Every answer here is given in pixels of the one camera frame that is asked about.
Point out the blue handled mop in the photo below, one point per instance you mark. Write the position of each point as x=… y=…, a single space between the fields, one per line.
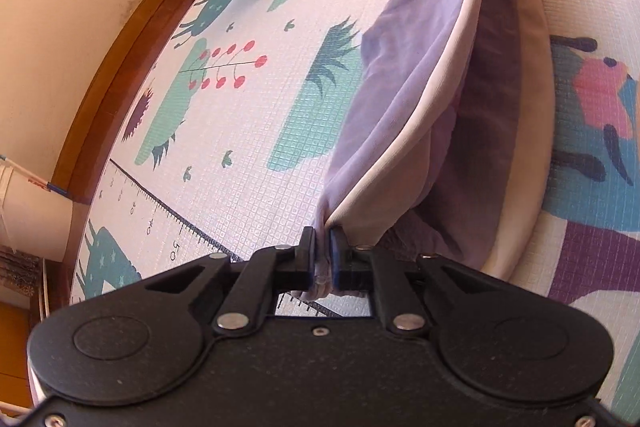
x=34 y=178

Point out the purple and cream pants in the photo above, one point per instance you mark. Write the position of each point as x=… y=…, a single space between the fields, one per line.
x=435 y=106

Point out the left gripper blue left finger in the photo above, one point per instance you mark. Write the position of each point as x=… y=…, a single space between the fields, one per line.
x=253 y=286

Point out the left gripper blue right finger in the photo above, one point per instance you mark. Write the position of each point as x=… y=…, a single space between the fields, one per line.
x=372 y=271

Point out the cartoon animal play mat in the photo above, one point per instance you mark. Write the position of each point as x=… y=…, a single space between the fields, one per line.
x=227 y=145

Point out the white plastic bucket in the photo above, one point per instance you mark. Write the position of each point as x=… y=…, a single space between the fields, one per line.
x=34 y=220

